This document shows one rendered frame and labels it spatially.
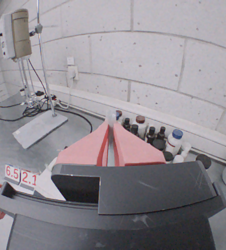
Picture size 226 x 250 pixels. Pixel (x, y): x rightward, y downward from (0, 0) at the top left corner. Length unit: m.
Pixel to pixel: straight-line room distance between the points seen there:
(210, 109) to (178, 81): 0.18
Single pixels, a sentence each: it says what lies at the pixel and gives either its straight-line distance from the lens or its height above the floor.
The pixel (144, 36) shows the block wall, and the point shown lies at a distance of 0.57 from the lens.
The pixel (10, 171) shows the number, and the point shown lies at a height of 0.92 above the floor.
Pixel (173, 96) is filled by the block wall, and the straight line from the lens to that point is 0.57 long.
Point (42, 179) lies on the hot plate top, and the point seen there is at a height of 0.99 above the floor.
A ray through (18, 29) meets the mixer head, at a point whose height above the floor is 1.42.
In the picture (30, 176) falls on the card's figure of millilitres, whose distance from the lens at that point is 0.51.
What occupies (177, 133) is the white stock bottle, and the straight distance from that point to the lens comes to 0.50.
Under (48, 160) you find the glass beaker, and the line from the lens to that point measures 0.35.
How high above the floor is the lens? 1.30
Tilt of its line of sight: 37 degrees down
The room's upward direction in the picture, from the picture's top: straight up
